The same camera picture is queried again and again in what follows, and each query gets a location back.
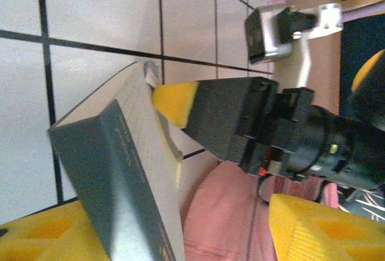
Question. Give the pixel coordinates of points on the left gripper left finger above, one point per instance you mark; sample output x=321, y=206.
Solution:
x=39, y=237

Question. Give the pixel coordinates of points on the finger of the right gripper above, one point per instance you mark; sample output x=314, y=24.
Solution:
x=225, y=113

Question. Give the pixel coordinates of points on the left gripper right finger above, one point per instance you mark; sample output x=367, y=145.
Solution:
x=325, y=234

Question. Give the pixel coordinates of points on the pink student backpack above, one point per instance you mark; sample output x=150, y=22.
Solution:
x=222, y=219

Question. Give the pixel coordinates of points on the thick dark blue book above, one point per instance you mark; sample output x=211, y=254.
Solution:
x=120, y=167

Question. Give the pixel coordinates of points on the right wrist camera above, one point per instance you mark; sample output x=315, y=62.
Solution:
x=270, y=35

